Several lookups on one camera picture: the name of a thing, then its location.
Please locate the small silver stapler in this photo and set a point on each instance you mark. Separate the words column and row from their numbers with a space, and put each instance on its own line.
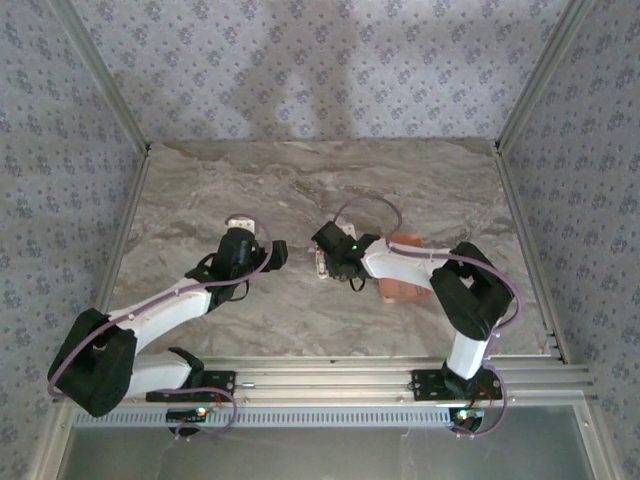
column 322, row 265

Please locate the orange plastic tray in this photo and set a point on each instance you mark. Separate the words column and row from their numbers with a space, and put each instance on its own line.
column 400, row 295

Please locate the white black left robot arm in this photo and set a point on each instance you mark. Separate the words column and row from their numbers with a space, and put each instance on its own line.
column 170, row 306

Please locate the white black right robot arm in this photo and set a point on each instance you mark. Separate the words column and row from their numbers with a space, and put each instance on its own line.
column 400, row 263

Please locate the small circuit board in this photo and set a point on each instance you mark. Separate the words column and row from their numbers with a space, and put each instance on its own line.
column 185, row 414
column 467, row 415

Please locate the grey metal sheet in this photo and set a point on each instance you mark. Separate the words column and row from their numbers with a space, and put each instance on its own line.
column 325, row 455

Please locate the aluminium table side rail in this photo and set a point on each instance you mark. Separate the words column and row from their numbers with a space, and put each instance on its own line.
column 127, row 225
column 525, row 235

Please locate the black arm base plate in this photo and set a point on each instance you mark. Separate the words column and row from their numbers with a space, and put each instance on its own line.
column 425, row 385
column 220, row 382

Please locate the long aluminium mounting rail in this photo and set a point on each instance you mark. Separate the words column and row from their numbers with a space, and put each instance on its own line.
column 325, row 380

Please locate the aluminium corner post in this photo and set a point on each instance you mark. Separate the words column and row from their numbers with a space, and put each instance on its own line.
column 540, row 75
column 110, row 82

